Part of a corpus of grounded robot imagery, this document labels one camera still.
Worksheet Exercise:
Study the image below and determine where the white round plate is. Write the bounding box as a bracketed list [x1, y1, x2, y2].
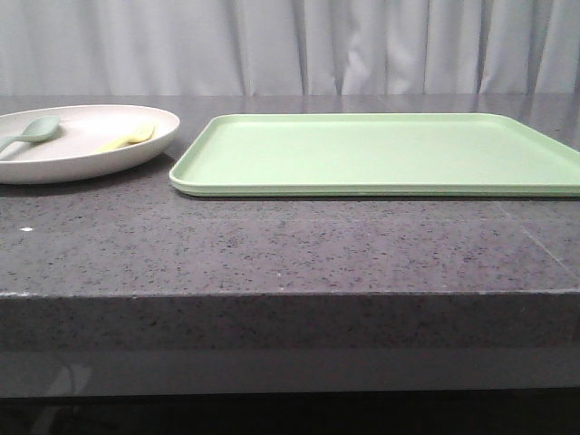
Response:
[1, 104, 180, 184]

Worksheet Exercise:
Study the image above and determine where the light green plastic tray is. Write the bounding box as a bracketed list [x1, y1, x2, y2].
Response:
[169, 113, 579, 197]

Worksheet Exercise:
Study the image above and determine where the grey pleated curtain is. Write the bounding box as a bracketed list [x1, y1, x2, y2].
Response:
[1, 1, 579, 96]

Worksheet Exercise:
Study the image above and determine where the yellow plastic fork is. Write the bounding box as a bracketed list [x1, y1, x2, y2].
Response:
[93, 123, 155, 154]

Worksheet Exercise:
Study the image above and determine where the sage green plastic spoon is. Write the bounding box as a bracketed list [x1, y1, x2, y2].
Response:
[0, 115, 61, 150]

